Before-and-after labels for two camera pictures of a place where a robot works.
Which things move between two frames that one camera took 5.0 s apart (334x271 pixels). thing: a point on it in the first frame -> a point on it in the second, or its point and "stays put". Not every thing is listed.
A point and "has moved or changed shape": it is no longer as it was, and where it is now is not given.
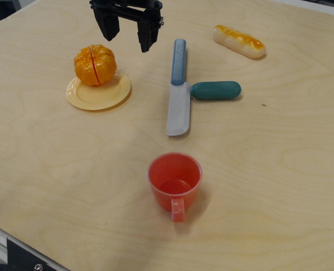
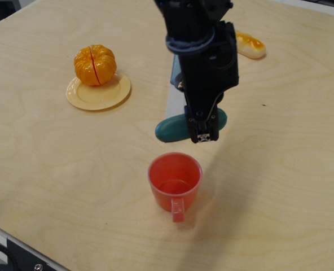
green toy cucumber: (214, 90) has moved or changed shape
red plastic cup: (175, 179) stays put
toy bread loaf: (238, 43) stays put
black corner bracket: (20, 259) stays put
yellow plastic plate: (102, 97) stays put
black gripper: (152, 13) -> (206, 74)
